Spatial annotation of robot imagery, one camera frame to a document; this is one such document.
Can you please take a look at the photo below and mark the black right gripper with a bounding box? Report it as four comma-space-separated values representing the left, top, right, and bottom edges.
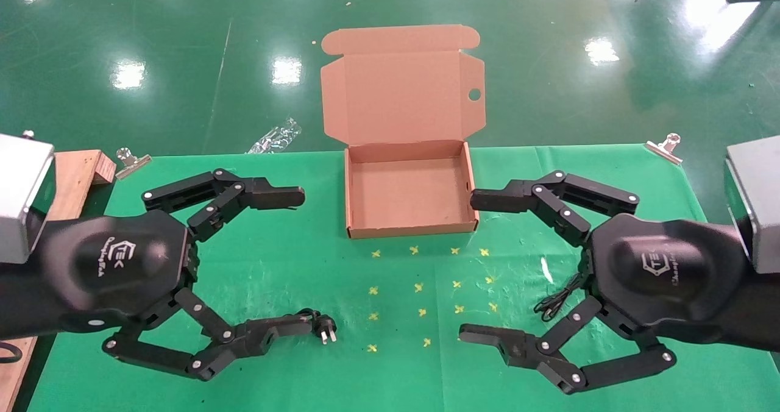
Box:
459, 214, 780, 394

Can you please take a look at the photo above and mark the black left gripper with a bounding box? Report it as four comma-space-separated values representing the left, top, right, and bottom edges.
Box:
0, 168, 314, 381

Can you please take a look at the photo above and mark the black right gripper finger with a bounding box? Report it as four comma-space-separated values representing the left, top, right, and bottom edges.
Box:
470, 169, 639, 247

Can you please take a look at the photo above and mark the black data cable with plug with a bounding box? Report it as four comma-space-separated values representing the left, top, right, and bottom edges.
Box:
296, 308, 337, 344

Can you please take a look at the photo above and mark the brown cardboard box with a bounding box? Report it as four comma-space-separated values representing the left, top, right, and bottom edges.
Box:
320, 24, 487, 240

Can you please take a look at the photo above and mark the green table cloth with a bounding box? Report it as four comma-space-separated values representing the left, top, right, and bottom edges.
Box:
27, 144, 780, 412

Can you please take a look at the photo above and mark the clear plastic wrapper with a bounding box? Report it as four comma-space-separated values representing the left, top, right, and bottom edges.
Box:
247, 118, 302, 155

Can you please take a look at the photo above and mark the silver binder clip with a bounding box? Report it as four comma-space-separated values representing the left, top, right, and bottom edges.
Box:
116, 148, 152, 180
645, 133, 683, 166

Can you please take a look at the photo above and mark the wooden board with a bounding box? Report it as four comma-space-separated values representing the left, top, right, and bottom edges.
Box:
0, 150, 116, 412

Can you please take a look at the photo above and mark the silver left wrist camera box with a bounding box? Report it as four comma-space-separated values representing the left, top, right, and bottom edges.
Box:
0, 133, 55, 265

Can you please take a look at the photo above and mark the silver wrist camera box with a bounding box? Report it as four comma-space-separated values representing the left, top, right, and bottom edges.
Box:
0, 133, 55, 265
724, 135, 780, 275

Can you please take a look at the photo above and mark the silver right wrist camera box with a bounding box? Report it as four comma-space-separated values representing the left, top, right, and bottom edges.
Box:
724, 135, 780, 275

